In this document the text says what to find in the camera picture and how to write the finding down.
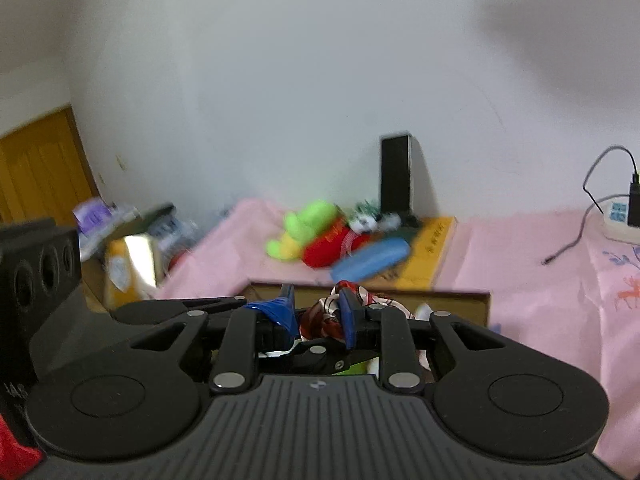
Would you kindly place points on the red patterned silk scarf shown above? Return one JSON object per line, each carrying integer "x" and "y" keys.
{"x": 320, "y": 317}

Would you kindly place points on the panda plush toy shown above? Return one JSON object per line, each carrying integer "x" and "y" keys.
{"x": 365, "y": 221}

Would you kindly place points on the yellow packet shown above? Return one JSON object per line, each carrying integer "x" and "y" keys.
{"x": 130, "y": 265}

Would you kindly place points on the purple package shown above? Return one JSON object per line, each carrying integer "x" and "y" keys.
{"x": 92, "y": 216}

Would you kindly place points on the red object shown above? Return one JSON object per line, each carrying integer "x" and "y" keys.
{"x": 15, "y": 450}

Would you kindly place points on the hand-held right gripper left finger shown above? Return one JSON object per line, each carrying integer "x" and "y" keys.
{"x": 286, "y": 317}

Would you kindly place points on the black charger plug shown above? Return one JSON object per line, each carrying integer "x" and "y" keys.
{"x": 635, "y": 200}

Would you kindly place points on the yellow book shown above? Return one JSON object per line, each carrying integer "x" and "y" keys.
{"x": 430, "y": 255}

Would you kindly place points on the green and yellow plush toy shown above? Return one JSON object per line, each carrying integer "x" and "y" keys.
{"x": 305, "y": 220}

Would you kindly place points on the wooden door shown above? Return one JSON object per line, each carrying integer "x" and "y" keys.
{"x": 40, "y": 170}

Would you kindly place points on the brown cardboard box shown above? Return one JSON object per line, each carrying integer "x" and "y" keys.
{"x": 450, "y": 305}

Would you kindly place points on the blue glasses case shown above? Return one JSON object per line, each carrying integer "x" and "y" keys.
{"x": 370, "y": 260}

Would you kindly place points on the white power strip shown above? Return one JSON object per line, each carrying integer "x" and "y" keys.
{"x": 617, "y": 222}

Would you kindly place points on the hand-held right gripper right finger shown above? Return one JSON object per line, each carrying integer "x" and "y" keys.
{"x": 352, "y": 322}

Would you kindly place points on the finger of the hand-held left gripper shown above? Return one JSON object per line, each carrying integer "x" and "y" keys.
{"x": 165, "y": 307}

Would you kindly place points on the pink printed bedsheet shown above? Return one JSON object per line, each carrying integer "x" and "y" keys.
{"x": 525, "y": 270}

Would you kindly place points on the red plush toy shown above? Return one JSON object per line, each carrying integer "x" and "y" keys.
{"x": 325, "y": 250}

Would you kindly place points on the black smartphone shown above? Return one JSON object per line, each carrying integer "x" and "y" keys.
{"x": 397, "y": 175}

